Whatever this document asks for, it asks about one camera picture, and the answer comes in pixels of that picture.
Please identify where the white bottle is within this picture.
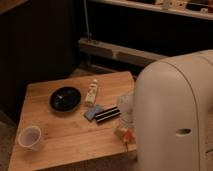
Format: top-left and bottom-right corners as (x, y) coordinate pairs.
(85, 79), (98, 107)

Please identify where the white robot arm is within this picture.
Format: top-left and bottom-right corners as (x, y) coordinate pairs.
(133, 50), (213, 171)

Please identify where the black ceramic bowl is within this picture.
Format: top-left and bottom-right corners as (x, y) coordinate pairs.
(49, 87), (81, 112)

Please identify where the crumpled plastic bag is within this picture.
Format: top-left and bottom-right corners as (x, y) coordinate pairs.
(117, 91), (134, 128)

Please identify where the black striped box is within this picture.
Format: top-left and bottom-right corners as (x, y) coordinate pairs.
(95, 106), (121, 123)

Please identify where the blue-grey sponge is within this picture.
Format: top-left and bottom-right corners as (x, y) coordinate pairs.
(84, 104), (103, 121)

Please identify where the wooden table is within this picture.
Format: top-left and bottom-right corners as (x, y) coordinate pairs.
(8, 72), (136, 171)

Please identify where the metal pole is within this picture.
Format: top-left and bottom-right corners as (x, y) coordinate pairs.
(83, 0), (92, 41)

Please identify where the orange white small object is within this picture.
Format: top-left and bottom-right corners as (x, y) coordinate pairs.
(115, 127), (135, 144)

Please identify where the clear plastic cup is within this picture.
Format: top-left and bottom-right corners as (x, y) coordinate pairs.
(18, 125), (43, 150)

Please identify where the white shelf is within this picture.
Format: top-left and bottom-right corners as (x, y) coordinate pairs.
(89, 0), (213, 21)

